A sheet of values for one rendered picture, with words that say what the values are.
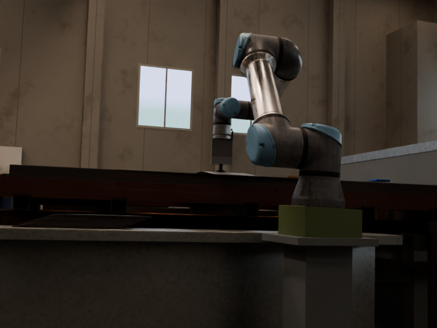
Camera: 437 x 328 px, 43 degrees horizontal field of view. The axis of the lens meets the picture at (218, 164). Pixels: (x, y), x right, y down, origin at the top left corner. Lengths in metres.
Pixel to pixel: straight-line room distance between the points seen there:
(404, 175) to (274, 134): 1.13
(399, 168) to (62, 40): 9.34
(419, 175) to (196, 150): 9.09
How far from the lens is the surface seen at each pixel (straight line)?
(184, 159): 11.21
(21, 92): 11.03
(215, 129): 2.24
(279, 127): 1.52
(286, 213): 1.58
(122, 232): 1.57
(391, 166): 2.61
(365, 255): 2.01
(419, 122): 12.47
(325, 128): 1.55
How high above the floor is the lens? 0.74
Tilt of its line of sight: 5 degrees up
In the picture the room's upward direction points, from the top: 2 degrees clockwise
